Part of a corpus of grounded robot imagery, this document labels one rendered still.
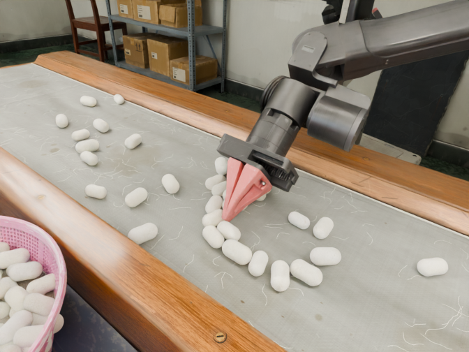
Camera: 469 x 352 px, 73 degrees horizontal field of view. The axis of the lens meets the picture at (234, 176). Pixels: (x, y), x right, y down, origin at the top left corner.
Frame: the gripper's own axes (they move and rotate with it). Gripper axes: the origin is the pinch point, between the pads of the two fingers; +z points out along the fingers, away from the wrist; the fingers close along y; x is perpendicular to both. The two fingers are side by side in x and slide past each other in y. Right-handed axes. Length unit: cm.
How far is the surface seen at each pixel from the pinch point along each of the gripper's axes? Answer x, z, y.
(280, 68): 173, -129, -110
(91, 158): -1.8, 2.8, -25.8
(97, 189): -4.8, 6.0, -17.6
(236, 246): -2.8, 2.8, 4.3
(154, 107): 14.1, -13.6, -37.0
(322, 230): 3.8, -4.1, 10.7
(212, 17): 153, -149, -185
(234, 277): -2.6, 5.9, 5.8
